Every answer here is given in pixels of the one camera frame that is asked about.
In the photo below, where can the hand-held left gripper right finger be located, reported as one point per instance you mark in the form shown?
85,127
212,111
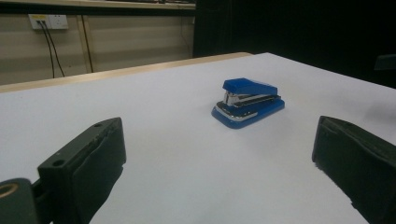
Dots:
358,161

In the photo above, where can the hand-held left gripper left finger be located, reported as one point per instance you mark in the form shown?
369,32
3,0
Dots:
84,168

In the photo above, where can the blue stapler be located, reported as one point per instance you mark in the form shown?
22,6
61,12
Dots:
249,87

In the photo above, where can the black curtain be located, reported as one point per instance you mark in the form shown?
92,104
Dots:
295,28

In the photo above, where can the white wall socket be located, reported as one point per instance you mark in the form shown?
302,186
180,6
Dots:
54,21

